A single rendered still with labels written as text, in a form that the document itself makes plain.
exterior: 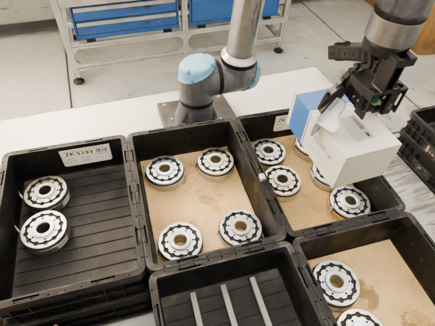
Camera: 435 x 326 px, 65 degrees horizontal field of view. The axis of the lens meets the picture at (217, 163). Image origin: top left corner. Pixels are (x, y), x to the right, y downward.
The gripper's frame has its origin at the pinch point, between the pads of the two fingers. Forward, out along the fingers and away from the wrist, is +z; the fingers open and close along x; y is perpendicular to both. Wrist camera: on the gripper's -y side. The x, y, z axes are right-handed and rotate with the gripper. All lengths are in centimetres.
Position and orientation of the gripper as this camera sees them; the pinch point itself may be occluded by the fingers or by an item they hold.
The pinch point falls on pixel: (340, 125)
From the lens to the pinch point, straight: 74.8
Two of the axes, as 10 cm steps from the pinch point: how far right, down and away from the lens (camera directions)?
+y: 3.3, 7.2, -6.1
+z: -0.4, 6.6, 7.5
